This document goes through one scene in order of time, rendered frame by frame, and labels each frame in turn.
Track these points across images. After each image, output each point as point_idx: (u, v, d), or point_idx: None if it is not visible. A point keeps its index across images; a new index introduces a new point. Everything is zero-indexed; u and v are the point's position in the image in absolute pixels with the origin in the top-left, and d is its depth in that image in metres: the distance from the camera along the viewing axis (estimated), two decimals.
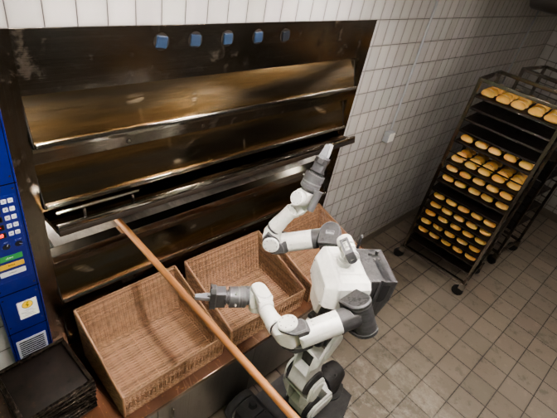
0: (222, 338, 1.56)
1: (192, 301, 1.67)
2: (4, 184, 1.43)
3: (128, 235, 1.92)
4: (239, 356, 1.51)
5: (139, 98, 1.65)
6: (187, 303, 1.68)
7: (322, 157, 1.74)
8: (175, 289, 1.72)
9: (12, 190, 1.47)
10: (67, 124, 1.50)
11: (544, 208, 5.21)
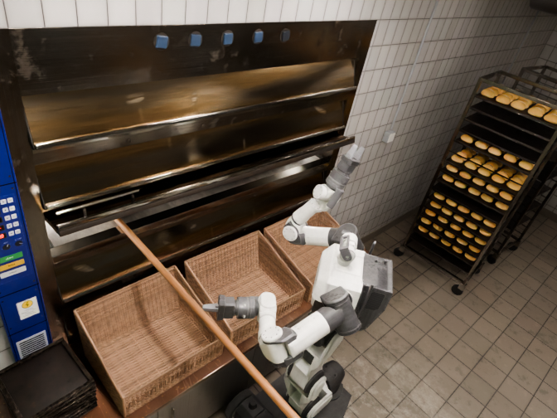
0: (222, 338, 1.56)
1: (192, 301, 1.67)
2: (4, 184, 1.43)
3: (128, 235, 1.92)
4: (239, 356, 1.51)
5: (139, 98, 1.65)
6: (187, 303, 1.68)
7: (347, 156, 1.80)
8: (175, 289, 1.72)
9: (12, 190, 1.47)
10: (67, 124, 1.50)
11: (544, 208, 5.21)
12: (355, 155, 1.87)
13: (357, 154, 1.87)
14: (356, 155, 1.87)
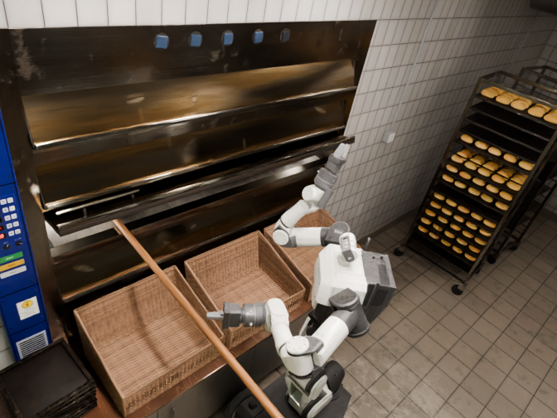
0: (215, 342, 1.54)
1: (186, 303, 1.66)
2: (4, 184, 1.43)
3: (126, 236, 1.91)
4: (232, 361, 1.49)
5: (139, 98, 1.65)
6: (181, 305, 1.66)
7: (336, 155, 1.78)
8: (170, 291, 1.71)
9: (12, 190, 1.47)
10: (67, 124, 1.50)
11: (544, 208, 5.21)
12: (341, 153, 1.86)
13: (343, 152, 1.86)
14: (342, 153, 1.86)
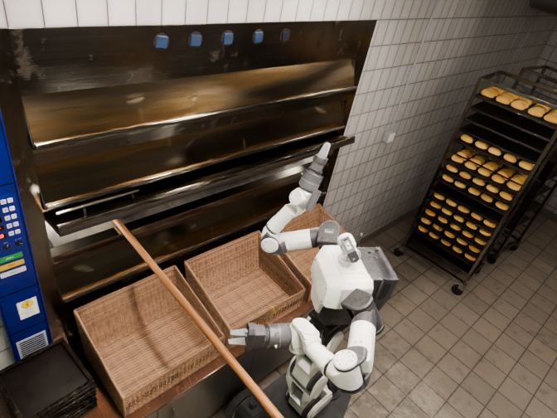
0: (215, 342, 1.54)
1: (186, 303, 1.66)
2: (4, 184, 1.43)
3: (126, 236, 1.91)
4: (232, 361, 1.49)
5: (139, 98, 1.65)
6: (181, 305, 1.66)
7: (321, 156, 1.74)
8: (170, 291, 1.71)
9: (12, 190, 1.47)
10: (67, 124, 1.50)
11: (544, 208, 5.21)
12: None
13: None
14: None
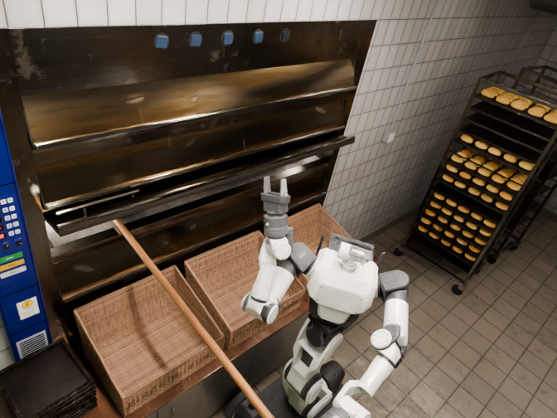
0: (210, 345, 1.53)
1: (183, 305, 1.65)
2: (4, 184, 1.43)
3: (125, 236, 1.91)
4: (227, 364, 1.48)
5: (139, 98, 1.65)
6: (178, 307, 1.66)
7: (286, 194, 1.48)
8: (167, 292, 1.70)
9: (12, 190, 1.47)
10: (67, 124, 1.50)
11: (544, 208, 5.21)
12: (266, 189, 1.54)
13: (267, 187, 1.54)
14: (267, 188, 1.54)
